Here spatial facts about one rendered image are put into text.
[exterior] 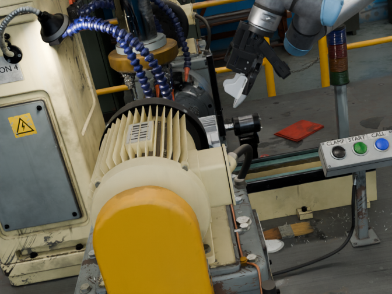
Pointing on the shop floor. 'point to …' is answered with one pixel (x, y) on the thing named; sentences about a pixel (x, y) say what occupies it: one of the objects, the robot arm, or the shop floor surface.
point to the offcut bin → (352, 24)
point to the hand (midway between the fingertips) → (238, 103)
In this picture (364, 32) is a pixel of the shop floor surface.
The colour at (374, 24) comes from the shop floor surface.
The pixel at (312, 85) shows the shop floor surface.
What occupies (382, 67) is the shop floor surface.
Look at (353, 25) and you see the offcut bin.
